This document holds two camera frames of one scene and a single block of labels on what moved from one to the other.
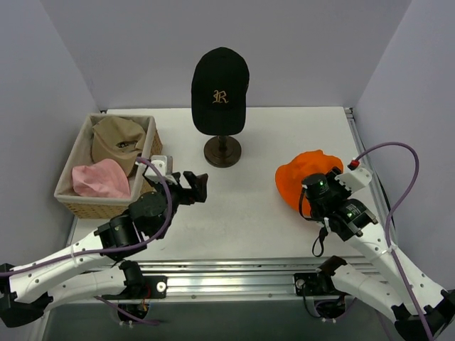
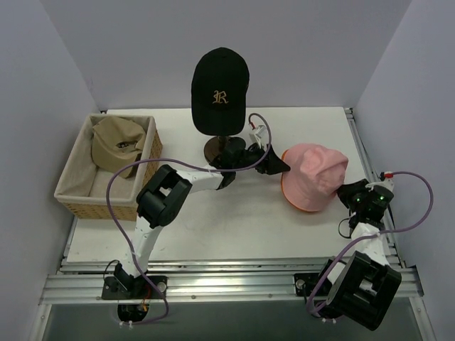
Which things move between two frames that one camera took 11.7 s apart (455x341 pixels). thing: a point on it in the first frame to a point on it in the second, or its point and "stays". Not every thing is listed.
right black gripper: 334,178 to 345,192
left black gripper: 187,188 to 261,161
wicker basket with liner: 76,204 stays
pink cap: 104,178 to 316,174
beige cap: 119,139 stays
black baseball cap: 220,82 stays
